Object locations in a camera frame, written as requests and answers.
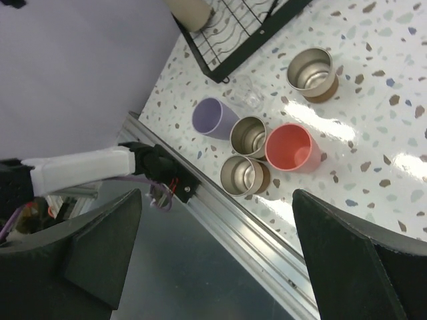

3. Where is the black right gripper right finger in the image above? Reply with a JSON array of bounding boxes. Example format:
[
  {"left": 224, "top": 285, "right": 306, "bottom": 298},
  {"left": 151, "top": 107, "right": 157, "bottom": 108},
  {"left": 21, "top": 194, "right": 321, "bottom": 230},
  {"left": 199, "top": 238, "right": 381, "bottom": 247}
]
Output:
[{"left": 292, "top": 189, "right": 426, "bottom": 319}]

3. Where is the pink plastic cup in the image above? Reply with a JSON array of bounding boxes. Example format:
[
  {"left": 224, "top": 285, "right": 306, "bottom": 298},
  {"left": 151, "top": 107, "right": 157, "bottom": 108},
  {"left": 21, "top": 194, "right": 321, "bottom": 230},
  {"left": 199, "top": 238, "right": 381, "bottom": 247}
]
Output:
[{"left": 265, "top": 123, "right": 322, "bottom": 173}]

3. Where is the black dish rack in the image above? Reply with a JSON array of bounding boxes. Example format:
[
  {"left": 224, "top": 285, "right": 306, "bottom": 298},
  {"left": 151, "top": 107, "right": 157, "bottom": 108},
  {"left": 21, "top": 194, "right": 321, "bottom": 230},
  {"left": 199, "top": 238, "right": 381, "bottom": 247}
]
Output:
[{"left": 176, "top": 0, "right": 311, "bottom": 83}]

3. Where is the purple plastic cup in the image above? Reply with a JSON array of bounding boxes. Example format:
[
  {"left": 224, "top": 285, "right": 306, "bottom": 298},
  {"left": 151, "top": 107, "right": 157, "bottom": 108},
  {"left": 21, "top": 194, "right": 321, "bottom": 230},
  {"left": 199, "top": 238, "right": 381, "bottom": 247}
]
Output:
[{"left": 191, "top": 97, "right": 240, "bottom": 140}]

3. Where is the aluminium table edge rail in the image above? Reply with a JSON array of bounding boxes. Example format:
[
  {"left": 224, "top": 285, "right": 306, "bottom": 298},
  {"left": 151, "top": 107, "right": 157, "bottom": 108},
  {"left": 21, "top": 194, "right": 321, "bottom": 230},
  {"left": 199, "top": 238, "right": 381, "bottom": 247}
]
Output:
[{"left": 121, "top": 111, "right": 320, "bottom": 319}]

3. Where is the clear glass cup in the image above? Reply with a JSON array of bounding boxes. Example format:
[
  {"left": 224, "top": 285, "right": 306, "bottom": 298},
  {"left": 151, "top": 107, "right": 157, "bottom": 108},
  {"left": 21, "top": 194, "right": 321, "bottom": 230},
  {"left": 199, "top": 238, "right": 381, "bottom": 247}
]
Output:
[{"left": 232, "top": 75, "right": 265, "bottom": 109}]

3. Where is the beige plastic cup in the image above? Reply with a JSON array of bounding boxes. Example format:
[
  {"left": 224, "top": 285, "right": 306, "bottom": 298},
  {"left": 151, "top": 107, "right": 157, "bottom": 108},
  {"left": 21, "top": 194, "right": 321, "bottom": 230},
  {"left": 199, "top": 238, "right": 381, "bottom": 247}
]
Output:
[{"left": 164, "top": 0, "right": 212, "bottom": 32}]

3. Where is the steel cup near rail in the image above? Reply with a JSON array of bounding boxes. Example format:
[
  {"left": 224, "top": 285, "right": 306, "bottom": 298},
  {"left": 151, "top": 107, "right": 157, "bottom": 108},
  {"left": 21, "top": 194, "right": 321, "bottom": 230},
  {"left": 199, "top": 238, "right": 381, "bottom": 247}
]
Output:
[{"left": 220, "top": 155, "right": 271, "bottom": 197}]

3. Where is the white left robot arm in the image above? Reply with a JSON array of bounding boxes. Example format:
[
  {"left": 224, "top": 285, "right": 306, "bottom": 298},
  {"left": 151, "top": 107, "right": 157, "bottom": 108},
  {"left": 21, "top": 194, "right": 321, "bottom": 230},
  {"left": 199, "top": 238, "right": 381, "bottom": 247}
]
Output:
[{"left": 1, "top": 146, "right": 136, "bottom": 211}]

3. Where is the steel cup near pink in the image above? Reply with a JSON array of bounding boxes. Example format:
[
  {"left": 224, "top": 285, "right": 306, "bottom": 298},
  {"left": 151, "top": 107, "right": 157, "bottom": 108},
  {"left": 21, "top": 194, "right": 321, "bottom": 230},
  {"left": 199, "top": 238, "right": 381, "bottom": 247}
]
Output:
[{"left": 230, "top": 116, "right": 272, "bottom": 161}]

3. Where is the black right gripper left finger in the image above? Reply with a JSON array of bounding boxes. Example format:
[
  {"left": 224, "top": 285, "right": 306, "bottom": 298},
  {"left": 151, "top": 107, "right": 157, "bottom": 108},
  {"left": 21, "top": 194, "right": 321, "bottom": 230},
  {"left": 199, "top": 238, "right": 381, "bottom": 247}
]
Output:
[{"left": 1, "top": 189, "right": 142, "bottom": 309}]

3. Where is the steel cup with cork base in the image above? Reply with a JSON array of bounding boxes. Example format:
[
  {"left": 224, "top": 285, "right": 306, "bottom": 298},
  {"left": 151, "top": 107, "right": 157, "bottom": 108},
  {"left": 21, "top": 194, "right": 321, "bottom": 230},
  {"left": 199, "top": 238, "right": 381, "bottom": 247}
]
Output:
[{"left": 286, "top": 47, "right": 339, "bottom": 103}]

